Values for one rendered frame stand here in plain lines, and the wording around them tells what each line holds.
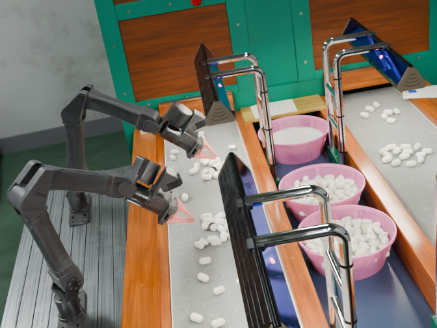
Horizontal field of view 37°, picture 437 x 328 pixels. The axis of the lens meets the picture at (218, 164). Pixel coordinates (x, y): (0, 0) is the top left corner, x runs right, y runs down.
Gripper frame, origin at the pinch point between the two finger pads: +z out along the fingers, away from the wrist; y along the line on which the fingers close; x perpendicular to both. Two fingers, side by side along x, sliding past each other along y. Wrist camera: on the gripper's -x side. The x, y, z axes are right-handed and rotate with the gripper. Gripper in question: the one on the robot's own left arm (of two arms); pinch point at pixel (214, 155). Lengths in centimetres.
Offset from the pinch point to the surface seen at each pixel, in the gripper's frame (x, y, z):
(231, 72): -28.6, -4.7, -12.0
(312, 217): -11.5, -40.0, 22.2
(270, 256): -24, -102, -13
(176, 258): 16.3, -44.9, -6.7
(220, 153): 4.4, 18.5, 7.1
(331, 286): -17, -87, 11
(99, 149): 111, 218, -4
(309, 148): -16.0, 10.0, 31.5
